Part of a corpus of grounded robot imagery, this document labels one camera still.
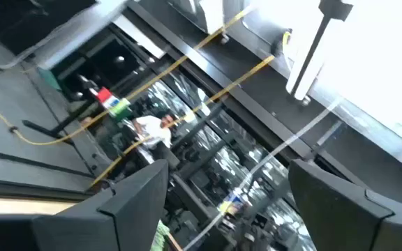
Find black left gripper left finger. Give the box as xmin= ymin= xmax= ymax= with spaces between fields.
xmin=0 ymin=159 xmax=170 ymax=251

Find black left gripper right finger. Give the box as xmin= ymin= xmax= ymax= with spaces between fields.
xmin=287 ymin=158 xmax=402 ymax=251

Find person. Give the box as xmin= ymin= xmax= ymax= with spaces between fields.
xmin=132 ymin=110 xmax=180 ymax=151

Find blue yellow packet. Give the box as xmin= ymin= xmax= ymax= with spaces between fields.
xmin=217 ymin=190 xmax=253 ymax=218

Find white table leg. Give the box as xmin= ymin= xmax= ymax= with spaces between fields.
xmin=285 ymin=0 xmax=355 ymax=104
xmin=171 ymin=0 xmax=232 ymax=45

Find yellow cable with black clip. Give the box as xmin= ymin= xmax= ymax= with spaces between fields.
xmin=0 ymin=5 xmax=256 ymax=146

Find long yellow extension cable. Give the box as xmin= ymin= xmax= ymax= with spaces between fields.
xmin=88 ymin=54 xmax=276 ymax=189

